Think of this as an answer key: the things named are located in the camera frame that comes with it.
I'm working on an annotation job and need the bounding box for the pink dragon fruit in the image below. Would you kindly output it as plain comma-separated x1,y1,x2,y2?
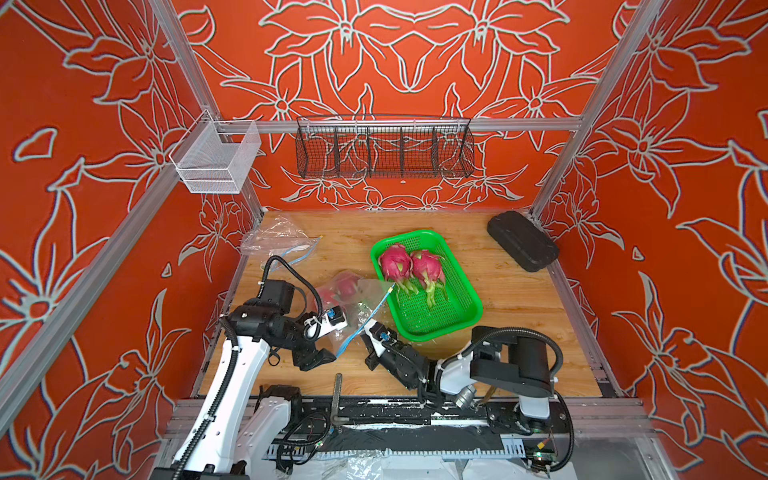
410,250,446,308
377,243,418,294
318,271,363,308

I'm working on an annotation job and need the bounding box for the clear zip bag blue seal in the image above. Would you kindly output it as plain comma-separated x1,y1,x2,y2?
240,215,322,267

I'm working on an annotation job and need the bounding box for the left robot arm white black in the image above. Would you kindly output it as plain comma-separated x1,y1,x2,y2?
151,255,346,479

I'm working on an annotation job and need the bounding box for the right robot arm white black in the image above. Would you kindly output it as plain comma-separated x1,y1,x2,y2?
361,320,564,422

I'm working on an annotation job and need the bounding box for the green plastic perforated basket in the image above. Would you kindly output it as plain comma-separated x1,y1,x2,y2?
370,230,484,342

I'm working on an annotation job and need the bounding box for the silver metal cylinder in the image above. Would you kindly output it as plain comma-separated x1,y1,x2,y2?
452,384,477,410

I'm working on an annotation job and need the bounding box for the grey metal wrench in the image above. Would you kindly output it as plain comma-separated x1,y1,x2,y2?
330,373,348,428

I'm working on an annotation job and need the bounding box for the black oval foam pad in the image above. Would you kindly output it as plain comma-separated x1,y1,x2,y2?
487,210,559,273

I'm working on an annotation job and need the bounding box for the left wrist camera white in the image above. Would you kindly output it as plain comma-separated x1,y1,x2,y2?
303,306,348,341

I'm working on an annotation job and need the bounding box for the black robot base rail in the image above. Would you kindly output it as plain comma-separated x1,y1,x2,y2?
264,396,575,461

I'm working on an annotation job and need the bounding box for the black wire wall basket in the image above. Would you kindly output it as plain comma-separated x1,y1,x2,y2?
295,113,476,179

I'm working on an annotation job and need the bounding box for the white mesh wall basket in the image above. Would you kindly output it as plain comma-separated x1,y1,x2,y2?
169,109,262,194

